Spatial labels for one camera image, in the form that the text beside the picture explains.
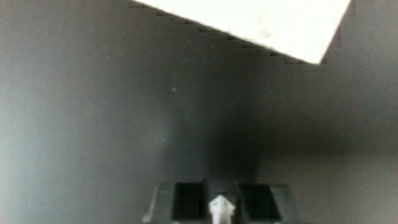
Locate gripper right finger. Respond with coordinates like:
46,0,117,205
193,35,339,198
238,184,302,224

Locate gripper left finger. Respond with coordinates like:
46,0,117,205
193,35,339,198
140,181,211,224

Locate white chair leg tagged cube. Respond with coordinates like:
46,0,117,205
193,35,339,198
208,195,236,224

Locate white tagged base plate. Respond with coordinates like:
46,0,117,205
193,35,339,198
133,0,352,64

